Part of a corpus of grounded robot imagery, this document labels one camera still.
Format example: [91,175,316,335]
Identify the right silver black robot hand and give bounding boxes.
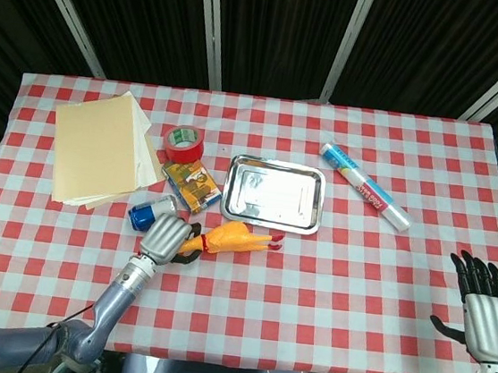
[425,247,498,364]

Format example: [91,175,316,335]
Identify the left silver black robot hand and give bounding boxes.
[137,209,205,271]

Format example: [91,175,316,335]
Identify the yellow rubber chicken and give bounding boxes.
[173,214,286,267]

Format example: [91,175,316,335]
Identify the shiny metal tray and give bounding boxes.
[217,150,328,238]

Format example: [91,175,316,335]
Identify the blue silver drink can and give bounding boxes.
[125,191,181,237]

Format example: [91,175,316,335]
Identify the orange blue carton box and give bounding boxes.
[156,156,226,218]

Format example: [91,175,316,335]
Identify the white paper sheets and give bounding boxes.
[116,90,177,190]

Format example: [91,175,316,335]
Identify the red tape roll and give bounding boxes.
[162,122,207,166]

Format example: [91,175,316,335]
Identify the manila paper stack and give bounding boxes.
[45,88,177,219]

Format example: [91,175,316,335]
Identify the red white checkered tablecloth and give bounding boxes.
[0,65,498,373]

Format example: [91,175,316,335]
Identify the plastic food wrap roll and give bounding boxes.
[310,140,421,234]

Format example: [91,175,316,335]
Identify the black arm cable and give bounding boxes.
[15,295,97,373]

